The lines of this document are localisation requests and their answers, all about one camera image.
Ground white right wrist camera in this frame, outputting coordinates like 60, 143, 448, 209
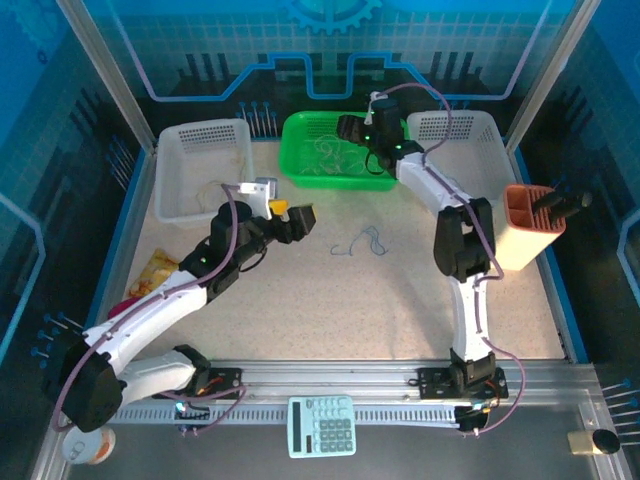
366, 91, 386, 126

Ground beige roll with black end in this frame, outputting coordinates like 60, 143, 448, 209
567, 428, 621, 456

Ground black tool handle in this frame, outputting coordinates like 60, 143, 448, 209
532, 174, 594, 221

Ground white perforated plastic basket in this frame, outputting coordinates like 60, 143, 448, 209
153, 118, 255, 230
406, 110, 519, 207

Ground tin can with orange label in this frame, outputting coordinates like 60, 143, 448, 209
62, 427, 117, 466

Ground thin white cable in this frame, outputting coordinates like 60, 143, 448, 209
312, 132, 366, 166
299, 148, 374, 177

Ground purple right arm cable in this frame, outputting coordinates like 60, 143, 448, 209
377, 82, 526, 436

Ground slotted grey cable duct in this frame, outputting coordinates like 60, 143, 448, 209
112, 405, 461, 427

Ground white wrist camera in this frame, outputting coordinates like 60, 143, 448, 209
366, 91, 386, 126
238, 175, 280, 221

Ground light blue calculator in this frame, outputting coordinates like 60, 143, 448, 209
287, 395, 358, 459

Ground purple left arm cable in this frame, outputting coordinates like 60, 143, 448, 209
52, 182, 249, 435

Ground aluminium frame post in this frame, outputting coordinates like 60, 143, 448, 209
54, 0, 157, 151
504, 0, 594, 151

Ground white cup with pink lid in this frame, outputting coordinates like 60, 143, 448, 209
108, 298, 135, 321

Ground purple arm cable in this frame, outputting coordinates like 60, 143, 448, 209
52, 182, 249, 435
377, 82, 526, 436

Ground cream holder with orange top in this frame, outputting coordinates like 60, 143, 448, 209
492, 183, 567, 272

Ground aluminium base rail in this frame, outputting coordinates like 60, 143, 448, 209
64, 358, 596, 404

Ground thin blue cable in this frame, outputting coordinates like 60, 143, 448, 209
329, 225, 390, 258

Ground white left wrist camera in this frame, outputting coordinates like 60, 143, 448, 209
238, 175, 280, 221

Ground green perforated plastic basket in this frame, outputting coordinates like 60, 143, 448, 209
278, 110, 409, 193

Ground yellow snack bag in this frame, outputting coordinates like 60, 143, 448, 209
130, 248, 180, 300

